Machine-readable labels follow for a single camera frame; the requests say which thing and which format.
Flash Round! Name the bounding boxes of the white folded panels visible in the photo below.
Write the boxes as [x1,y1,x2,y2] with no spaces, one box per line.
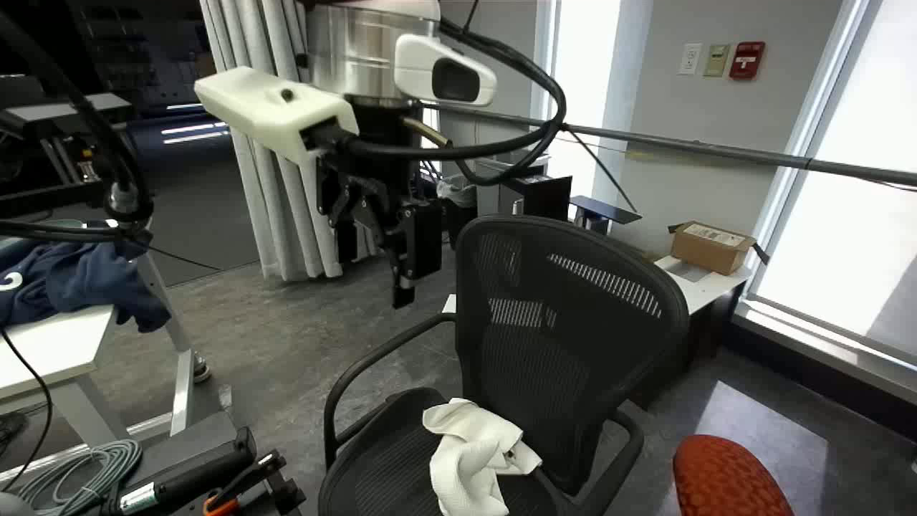
[196,0,383,284]

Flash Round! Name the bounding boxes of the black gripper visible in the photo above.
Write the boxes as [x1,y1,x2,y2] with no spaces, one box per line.
[315,141,448,313]

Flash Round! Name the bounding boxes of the brown cardboard box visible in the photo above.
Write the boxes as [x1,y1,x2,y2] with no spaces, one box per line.
[667,219,756,277]

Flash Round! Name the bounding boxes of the dark blue small bench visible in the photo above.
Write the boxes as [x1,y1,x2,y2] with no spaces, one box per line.
[567,191,646,238]

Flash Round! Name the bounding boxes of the beige wall thermostat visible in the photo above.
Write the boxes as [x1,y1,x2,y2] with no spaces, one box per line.
[701,43,733,80]

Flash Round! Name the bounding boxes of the black orange clamp tool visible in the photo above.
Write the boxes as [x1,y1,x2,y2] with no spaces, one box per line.
[199,446,309,516]

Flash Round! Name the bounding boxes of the black case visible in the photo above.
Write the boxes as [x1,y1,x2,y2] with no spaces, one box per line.
[113,409,254,516]

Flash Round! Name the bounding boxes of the black mesh office chair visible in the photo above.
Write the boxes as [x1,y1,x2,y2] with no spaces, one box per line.
[315,212,693,516]

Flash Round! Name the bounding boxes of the black bin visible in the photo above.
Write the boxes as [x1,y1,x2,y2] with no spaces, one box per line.
[471,153,575,224]

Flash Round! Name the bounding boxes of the white waffle towel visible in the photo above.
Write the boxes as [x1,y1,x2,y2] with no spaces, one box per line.
[418,396,545,516]

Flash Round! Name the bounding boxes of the dark blue cloth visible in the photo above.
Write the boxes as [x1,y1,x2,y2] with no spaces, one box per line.
[0,234,174,335]

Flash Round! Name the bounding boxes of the grey coiled cable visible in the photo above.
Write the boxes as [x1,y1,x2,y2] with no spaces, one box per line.
[9,434,146,516]

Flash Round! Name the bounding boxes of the long grey metal rod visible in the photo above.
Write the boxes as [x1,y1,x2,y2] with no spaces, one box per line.
[426,99,917,185]

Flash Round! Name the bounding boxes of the thin black cable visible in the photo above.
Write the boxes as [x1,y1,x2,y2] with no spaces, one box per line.
[0,327,58,485]

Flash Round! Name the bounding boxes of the white low table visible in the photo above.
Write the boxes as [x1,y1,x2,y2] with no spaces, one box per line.
[653,252,756,317]

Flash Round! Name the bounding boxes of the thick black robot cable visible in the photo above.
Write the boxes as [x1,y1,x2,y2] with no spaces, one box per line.
[0,9,570,254]

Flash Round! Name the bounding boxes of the grey folding table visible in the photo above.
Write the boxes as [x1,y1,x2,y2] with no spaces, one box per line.
[0,70,137,219]

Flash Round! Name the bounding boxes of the red fire alarm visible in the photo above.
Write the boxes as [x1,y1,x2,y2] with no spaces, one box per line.
[727,36,769,83]

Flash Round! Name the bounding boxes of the white light switch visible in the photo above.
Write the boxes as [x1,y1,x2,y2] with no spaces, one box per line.
[676,40,704,77]

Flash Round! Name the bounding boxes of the red round stool cushion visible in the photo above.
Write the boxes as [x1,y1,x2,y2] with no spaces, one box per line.
[671,433,796,516]

